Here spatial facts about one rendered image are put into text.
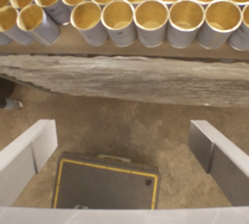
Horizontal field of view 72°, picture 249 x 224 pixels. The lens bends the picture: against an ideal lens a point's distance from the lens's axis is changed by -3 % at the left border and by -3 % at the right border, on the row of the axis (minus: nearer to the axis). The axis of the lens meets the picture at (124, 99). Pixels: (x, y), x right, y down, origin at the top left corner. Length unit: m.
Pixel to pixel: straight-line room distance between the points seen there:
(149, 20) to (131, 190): 1.03
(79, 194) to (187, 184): 0.83
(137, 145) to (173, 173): 0.36
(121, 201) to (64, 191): 0.38
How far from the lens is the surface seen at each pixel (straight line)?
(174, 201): 1.63
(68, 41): 0.51
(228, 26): 0.47
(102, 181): 1.27
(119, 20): 0.48
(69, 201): 1.38
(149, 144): 1.51
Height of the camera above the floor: 1.50
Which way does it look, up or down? 79 degrees down
